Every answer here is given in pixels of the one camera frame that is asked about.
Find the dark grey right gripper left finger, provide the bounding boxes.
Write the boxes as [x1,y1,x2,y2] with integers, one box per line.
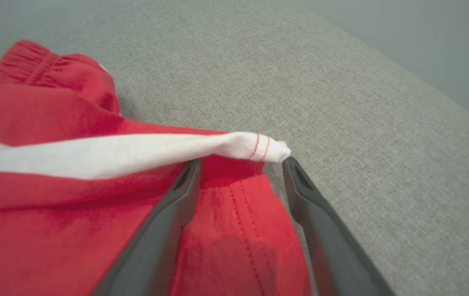
[91,158,203,296]

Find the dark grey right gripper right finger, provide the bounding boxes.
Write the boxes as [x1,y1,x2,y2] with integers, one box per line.
[281,156,396,296]

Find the red basketball jersey shirt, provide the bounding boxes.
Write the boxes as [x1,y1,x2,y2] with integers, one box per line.
[0,39,314,296]

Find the grey fabric sofa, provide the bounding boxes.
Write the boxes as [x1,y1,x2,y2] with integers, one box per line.
[0,0,469,296]

